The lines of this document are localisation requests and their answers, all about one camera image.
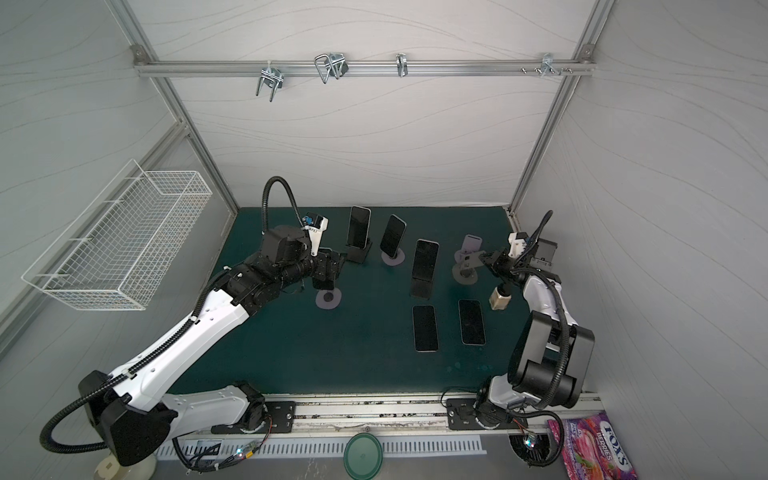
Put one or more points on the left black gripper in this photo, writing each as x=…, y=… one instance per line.
x=322, y=273

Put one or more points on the grey round stand back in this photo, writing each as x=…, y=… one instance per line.
x=393, y=261

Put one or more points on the back left black phone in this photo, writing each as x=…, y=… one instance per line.
x=358, y=228

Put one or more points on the pink candy bag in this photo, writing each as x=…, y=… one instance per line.
x=591, y=449

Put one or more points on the black phone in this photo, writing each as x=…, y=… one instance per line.
x=392, y=236
x=358, y=228

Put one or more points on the metal ring clamp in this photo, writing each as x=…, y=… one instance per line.
x=401, y=65

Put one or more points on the metal hook clamp left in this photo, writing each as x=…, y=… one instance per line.
x=271, y=80

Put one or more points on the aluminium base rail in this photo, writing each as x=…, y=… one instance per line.
x=407, y=426

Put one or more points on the back middle black phone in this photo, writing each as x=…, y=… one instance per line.
x=392, y=236

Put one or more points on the metal hook clamp middle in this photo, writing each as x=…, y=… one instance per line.
x=331, y=65

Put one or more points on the cracked phone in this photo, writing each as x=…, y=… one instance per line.
x=425, y=328

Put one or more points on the metal hook clamp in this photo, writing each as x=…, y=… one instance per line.
x=331, y=65
x=271, y=80
x=547, y=68

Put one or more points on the black stand back left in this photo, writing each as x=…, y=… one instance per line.
x=358, y=255

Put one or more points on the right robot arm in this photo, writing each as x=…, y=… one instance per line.
x=549, y=363

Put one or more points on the black stand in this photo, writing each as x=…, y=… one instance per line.
x=358, y=255
x=421, y=288

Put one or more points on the small jar black lid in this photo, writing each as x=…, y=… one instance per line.
x=500, y=297

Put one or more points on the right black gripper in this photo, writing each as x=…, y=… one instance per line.
x=497, y=264

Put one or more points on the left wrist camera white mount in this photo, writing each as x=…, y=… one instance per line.
x=315, y=225

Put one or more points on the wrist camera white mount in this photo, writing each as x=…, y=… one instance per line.
x=517, y=244
x=315, y=225

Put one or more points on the green table mat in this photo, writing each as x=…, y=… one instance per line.
x=366, y=344

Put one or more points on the green round lid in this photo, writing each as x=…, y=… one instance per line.
x=363, y=457

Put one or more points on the aluminium crossbar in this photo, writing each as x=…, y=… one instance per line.
x=357, y=68

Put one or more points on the black stand right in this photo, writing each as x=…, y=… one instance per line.
x=421, y=288

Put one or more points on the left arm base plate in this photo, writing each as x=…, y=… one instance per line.
x=273, y=416

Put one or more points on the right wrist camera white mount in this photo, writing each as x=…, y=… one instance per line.
x=517, y=244

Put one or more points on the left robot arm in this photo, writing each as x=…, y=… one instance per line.
x=130, y=411

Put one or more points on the metal hook clamp right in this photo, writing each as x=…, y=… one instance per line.
x=547, y=68

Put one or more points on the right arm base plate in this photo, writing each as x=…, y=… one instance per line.
x=472, y=414

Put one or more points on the white wire basket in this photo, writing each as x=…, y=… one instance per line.
x=115, y=253

